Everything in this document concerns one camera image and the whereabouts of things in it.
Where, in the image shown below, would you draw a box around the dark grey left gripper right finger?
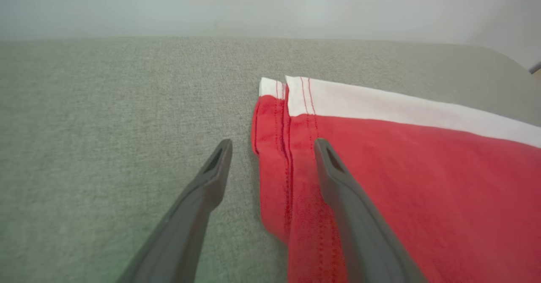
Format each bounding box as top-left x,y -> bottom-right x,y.
314,137 -> 428,283

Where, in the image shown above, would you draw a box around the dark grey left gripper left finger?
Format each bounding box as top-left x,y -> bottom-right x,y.
116,138 -> 234,283

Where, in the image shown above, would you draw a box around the red shorts with white band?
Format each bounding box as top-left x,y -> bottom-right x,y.
251,76 -> 541,283

